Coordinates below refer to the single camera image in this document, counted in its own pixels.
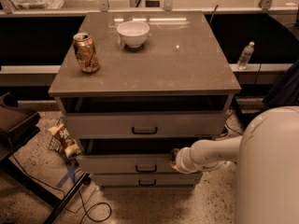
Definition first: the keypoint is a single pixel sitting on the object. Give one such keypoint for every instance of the gold soda can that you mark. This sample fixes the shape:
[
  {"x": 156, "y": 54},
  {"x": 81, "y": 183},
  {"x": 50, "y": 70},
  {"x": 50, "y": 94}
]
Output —
[{"x": 85, "y": 52}]

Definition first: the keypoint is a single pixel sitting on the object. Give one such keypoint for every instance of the white ceramic bowl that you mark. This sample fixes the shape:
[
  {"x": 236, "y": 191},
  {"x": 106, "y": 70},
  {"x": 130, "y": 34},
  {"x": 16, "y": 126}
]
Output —
[{"x": 133, "y": 33}]

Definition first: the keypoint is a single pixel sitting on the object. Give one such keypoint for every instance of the small wire basket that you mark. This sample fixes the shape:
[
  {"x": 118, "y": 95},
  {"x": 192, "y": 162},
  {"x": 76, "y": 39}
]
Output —
[{"x": 55, "y": 145}]

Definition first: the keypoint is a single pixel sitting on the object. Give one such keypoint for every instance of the grey drawer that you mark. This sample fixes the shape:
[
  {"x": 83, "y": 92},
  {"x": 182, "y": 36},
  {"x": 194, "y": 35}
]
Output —
[
  {"x": 146, "y": 180},
  {"x": 144, "y": 125},
  {"x": 131, "y": 156}
]

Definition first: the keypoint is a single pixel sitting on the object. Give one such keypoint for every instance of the chip snack bag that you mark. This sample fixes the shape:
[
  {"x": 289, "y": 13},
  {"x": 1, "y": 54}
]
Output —
[{"x": 66, "y": 144}]

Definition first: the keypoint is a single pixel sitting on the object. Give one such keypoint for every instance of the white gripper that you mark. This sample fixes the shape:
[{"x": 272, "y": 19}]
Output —
[{"x": 183, "y": 160}]

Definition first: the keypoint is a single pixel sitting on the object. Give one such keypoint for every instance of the grey drawer cabinet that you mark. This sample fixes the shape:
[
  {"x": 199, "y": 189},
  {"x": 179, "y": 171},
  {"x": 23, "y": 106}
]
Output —
[{"x": 179, "y": 68}]

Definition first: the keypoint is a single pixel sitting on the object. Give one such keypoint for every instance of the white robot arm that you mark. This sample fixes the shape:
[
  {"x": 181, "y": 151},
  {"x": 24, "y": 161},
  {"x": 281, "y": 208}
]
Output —
[{"x": 267, "y": 157}]

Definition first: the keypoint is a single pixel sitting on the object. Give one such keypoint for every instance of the dark stand left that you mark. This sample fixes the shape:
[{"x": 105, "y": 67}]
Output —
[{"x": 17, "y": 127}]

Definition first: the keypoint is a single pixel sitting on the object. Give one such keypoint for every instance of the clear plastic water bottle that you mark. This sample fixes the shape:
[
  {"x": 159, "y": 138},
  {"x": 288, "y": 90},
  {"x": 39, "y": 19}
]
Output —
[{"x": 245, "y": 55}]

